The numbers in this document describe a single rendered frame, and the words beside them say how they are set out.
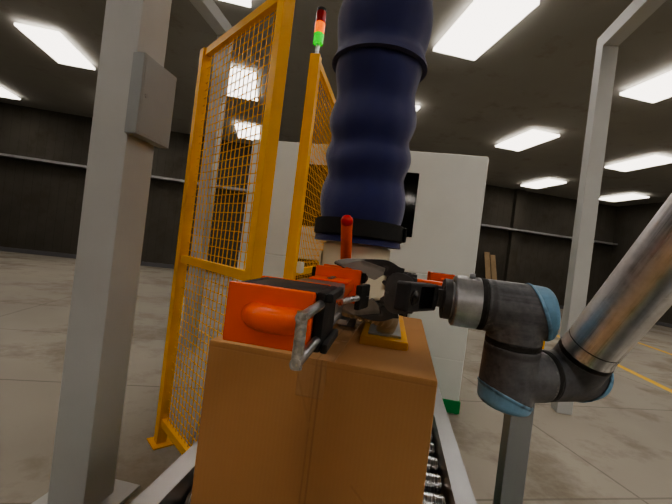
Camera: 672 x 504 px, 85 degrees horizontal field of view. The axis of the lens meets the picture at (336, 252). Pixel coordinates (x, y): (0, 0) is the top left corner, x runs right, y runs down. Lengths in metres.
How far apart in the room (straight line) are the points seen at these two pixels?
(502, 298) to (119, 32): 1.62
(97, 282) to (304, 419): 1.15
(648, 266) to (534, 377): 0.23
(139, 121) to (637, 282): 1.52
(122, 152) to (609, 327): 1.55
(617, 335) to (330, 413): 0.47
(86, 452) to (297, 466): 1.22
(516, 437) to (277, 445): 0.75
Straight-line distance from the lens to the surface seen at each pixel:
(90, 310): 1.69
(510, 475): 1.30
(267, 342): 0.31
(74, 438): 1.85
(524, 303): 0.67
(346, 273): 0.64
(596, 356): 0.75
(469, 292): 0.65
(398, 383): 0.64
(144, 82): 1.65
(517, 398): 0.71
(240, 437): 0.74
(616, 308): 0.72
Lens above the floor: 1.13
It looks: level
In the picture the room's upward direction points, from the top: 7 degrees clockwise
